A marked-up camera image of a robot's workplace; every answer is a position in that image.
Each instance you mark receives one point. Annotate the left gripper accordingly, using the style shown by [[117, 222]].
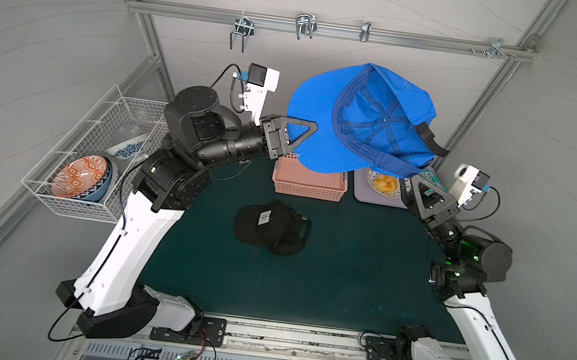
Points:
[[273, 137]]

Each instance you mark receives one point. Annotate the metal double hook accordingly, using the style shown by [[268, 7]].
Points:
[[243, 29], [306, 25]]

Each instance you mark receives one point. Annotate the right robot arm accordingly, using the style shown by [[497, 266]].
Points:
[[474, 257]]

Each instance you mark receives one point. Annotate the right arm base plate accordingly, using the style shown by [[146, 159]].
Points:
[[378, 347]]

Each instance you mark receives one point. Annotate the metal double hook middle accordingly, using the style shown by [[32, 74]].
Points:
[[306, 25]]

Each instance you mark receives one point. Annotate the green snack packet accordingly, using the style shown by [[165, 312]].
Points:
[[432, 177]]

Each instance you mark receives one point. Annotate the small metal hook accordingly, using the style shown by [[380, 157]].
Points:
[[365, 32]]

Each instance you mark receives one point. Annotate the lilac tray mat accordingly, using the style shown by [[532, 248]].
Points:
[[365, 190]]

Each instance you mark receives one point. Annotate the pink plastic basket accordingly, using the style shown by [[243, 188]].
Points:
[[290, 177]]

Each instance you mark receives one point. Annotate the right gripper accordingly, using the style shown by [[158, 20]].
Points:
[[435, 211]]

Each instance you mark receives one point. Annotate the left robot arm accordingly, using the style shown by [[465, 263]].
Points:
[[203, 134]]

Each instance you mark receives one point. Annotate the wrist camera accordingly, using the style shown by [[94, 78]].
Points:
[[468, 182], [249, 90]]

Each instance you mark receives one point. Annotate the blue patterned bowl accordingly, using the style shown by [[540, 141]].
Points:
[[128, 148]]

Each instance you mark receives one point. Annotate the black baseball cap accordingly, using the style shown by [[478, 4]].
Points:
[[280, 229]]

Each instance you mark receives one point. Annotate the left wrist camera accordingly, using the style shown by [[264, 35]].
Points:
[[249, 90]]

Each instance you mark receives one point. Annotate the blue baseball cap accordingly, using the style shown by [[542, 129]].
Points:
[[368, 117]]

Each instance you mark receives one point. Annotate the white wire basket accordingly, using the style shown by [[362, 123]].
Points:
[[112, 120]]

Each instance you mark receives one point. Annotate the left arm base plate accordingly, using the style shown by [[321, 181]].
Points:
[[201, 327]]

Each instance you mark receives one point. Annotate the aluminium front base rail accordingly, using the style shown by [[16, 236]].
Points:
[[294, 340]]

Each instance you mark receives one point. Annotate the metal hook right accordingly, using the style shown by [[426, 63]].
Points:
[[494, 51]]

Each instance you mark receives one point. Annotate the aluminium crossbar rail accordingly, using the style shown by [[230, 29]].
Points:
[[325, 29]]

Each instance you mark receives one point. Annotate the patterned bowl with fruit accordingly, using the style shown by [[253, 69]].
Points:
[[383, 184]]

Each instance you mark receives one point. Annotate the orange patterned bowl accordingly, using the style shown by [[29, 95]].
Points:
[[79, 177]]

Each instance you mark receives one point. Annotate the metal double hook left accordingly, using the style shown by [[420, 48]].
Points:
[[243, 29]]

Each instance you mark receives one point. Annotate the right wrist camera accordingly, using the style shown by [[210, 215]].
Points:
[[468, 182]]

